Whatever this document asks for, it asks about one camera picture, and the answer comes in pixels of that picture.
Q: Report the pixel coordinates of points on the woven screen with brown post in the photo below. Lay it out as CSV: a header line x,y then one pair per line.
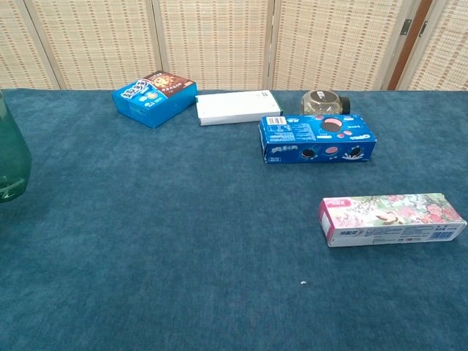
x,y
449,55

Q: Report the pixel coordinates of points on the blue Oreo box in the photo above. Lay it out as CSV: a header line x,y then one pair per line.
x,y
292,135

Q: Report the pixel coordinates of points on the woven folding screen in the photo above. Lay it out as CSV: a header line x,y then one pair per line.
x,y
219,36

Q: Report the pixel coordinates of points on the green transparent spray bottle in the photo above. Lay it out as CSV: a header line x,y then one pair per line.
x,y
12,164

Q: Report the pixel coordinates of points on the blue and brown cookie box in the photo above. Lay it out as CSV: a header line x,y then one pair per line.
x,y
146,106

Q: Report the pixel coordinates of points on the dark metal hinge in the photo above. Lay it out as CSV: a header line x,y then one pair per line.
x,y
423,28
406,27

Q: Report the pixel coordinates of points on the white flat box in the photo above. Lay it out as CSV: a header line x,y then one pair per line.
x,y
234,108

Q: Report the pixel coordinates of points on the blue table cloth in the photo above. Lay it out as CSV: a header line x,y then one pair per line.
x,y
234,219

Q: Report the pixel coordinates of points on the clear jar with black lid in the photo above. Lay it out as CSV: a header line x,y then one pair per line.
x,y
318,102

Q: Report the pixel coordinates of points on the floral toothpaste box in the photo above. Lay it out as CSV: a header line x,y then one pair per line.
x,y
384,215

